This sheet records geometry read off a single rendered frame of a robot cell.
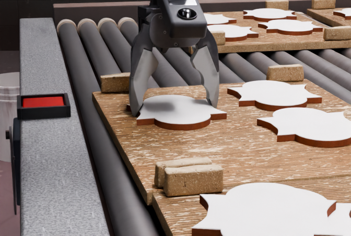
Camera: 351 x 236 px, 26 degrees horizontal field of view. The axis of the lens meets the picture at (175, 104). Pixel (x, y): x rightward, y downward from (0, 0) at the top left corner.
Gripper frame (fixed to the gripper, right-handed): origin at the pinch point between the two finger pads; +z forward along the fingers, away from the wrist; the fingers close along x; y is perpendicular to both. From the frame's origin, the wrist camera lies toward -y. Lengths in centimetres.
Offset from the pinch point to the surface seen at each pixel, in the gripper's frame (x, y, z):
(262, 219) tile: 2.6, -41.0, 1.2
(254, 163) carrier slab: -4.0, -20.5, 2.4
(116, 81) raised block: 5.8, 13.2, -2.2
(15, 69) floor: 7, 447, 57
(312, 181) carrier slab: -8.0, -27.2, 3.0
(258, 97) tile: -12.8, 2.5, -0.5
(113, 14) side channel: -7, 92, -6
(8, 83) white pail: 17, 276, 40
